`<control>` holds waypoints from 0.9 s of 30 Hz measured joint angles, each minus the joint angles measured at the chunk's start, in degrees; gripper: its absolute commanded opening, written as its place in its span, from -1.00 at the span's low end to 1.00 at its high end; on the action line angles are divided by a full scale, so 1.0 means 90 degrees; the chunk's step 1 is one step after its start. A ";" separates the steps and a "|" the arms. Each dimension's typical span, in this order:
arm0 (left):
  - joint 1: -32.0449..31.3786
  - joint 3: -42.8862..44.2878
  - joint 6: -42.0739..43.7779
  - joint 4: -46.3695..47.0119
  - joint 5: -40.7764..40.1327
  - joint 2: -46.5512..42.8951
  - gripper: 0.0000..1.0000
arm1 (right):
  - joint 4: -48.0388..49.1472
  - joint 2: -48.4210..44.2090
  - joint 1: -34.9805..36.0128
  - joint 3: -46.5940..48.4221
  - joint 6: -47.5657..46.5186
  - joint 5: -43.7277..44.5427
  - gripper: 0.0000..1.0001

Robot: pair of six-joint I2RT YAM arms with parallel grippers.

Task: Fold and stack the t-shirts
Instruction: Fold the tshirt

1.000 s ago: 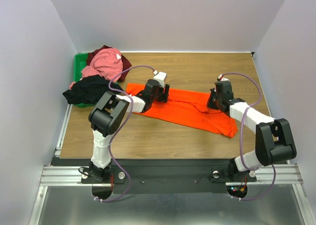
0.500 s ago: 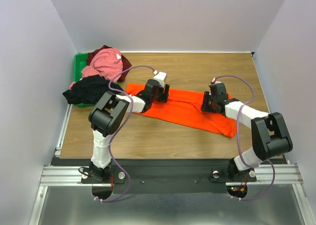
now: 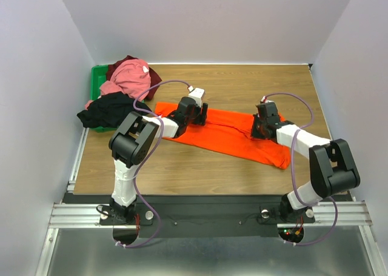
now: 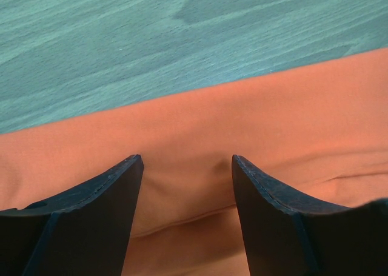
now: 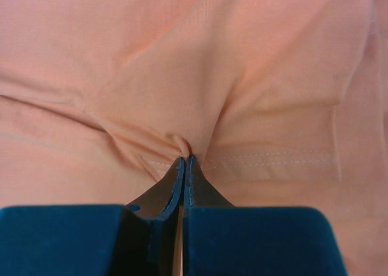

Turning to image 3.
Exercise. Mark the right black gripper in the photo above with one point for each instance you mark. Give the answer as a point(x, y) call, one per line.
point(258, 130)

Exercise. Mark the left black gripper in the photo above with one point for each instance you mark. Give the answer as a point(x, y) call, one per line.
point(200, 119)

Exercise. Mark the orange t shirt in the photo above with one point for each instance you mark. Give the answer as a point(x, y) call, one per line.
point(229, 133)

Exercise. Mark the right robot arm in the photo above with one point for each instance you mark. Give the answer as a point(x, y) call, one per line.
point(331, 163)

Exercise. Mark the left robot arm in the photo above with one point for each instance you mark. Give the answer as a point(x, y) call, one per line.
point(131, 144)

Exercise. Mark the pink t shirt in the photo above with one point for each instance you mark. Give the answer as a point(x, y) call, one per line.
point(131, 77)

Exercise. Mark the black t shirt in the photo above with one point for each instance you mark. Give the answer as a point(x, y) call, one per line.
point(108, 111)

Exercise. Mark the green plastic bin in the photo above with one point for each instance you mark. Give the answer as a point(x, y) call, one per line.
point(98, 78)

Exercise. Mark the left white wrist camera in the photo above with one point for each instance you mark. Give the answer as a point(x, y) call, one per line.
point(197, 94)

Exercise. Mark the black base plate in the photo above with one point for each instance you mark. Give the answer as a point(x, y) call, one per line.
point(197, 216)

